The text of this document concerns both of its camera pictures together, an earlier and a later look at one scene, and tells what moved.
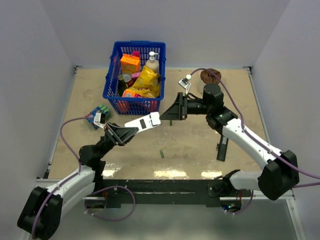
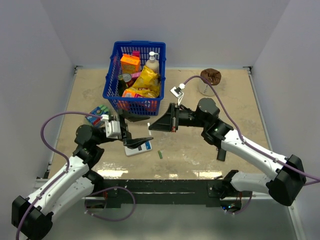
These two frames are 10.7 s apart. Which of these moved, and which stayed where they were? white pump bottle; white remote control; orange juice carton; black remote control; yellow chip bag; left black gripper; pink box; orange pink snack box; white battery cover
Moved: white remote control; white battery cover; left black gripper
Stayed: white pump bottle; orange juice carton; pink box; orange pink snack box; black remote control; yellow chip bag
